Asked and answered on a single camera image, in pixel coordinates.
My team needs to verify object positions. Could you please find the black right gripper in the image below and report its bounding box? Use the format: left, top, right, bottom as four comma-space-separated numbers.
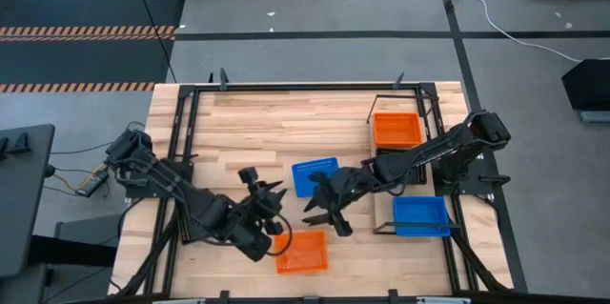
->
301, 169, 372, 238

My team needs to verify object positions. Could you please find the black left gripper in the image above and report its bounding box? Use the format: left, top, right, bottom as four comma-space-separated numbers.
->
239, 166, 288, 237

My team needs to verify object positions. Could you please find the blue plastic basket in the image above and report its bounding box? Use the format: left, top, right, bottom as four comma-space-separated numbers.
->
393, 195, 452, 238
291, 156, 340, 199

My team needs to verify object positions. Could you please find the orange plastic basket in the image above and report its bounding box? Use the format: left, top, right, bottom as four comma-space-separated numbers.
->
372, 111, 424, 149
274, 230, 330, 275

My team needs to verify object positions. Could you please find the black plastic basket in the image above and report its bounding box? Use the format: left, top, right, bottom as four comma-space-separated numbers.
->
376, 147, 428, 186
176, 198, 214, 246

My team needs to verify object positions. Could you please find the wooden shelf with black legs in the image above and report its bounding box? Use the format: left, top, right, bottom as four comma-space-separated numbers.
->
365, 95, 462, 237

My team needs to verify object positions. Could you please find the silver aluminium bar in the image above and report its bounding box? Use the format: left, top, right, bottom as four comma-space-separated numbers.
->
152, 297, 207, 304
417, 296, 472, 304

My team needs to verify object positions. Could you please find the black power adapter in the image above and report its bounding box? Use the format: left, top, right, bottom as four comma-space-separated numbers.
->
74, 170, 109, 198

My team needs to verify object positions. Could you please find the dark desk base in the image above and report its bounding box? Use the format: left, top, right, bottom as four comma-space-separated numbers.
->
28, 213, 124, 268

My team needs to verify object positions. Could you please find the black hazard-striped floor mat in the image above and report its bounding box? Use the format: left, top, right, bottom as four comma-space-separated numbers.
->
0, 0, 189, 94

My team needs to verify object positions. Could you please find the black desk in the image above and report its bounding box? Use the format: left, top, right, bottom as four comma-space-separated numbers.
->
0, 124, 56, 279

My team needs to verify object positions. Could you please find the black floor-standing equipment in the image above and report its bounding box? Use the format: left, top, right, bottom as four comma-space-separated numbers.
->
560, 58, 610, 125

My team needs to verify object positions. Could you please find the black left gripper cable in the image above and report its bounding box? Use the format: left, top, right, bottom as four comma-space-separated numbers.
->
266, 213, 293, 257

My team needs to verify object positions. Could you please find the thin yellow adapter cable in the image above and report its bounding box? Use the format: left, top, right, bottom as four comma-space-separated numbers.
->
51, 160, 109, 191

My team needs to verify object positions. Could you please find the long thin black floor cable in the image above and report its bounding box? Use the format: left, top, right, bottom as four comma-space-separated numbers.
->
127, 0, 178, 85

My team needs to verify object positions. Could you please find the white floor cable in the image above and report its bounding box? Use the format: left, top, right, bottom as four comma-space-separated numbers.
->
459, 0, 585, 64

